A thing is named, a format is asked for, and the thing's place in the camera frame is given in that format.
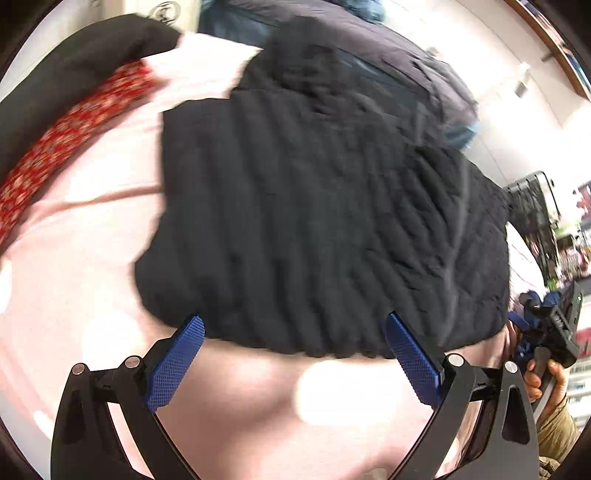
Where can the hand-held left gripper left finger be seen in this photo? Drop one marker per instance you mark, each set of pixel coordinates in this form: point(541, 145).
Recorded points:
point(178, 360)

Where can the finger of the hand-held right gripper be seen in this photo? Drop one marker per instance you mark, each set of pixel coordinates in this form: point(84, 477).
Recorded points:
point(535, 302)
point(521, 344)

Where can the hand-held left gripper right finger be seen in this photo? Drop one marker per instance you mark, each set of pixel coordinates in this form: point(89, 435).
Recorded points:
point(413, 357)

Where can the black knitted sweater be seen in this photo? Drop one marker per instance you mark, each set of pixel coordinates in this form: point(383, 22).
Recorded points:
point(300, 207)

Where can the person's right forearm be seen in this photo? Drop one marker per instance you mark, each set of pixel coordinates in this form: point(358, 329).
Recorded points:
point(556, 438)

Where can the black clothes rack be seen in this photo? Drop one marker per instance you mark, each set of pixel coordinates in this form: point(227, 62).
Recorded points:
point(535, 207)

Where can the person's right hand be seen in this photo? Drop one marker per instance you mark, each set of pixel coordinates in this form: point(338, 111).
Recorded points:
point(559, 383)

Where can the colourful shelf goods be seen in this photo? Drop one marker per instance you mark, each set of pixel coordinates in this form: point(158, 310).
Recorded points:
point(577, 240)

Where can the pink bed sheet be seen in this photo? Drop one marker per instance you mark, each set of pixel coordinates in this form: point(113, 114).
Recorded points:
point(92, 277)

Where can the red patterned cloth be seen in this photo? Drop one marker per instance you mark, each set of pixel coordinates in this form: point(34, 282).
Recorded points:
point(69, 134)

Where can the wooden beam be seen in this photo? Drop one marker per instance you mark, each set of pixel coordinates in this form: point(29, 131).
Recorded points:
point(551, 41)

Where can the dark grey jacket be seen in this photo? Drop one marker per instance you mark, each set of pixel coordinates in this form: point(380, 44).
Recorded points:
point(392, 41)

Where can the black cloth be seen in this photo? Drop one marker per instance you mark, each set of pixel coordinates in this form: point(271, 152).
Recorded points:
point(92, 50)

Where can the teal puffer jacket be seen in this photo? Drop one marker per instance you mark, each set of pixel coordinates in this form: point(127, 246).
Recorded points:
point(364, 9)

